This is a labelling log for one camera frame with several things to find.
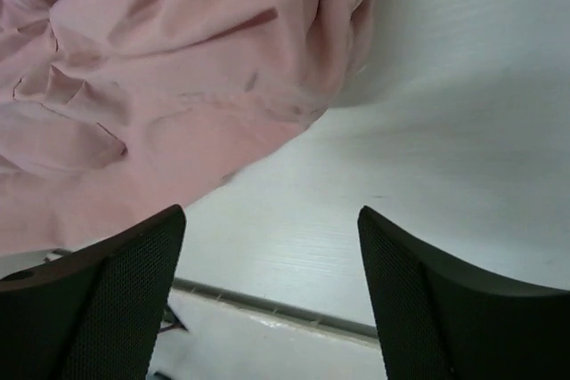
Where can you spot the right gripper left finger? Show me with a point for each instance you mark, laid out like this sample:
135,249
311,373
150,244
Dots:
96,313

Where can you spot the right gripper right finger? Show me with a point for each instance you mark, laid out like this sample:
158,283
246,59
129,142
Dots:
439,317

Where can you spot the pink trousers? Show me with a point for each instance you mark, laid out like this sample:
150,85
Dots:
112,110

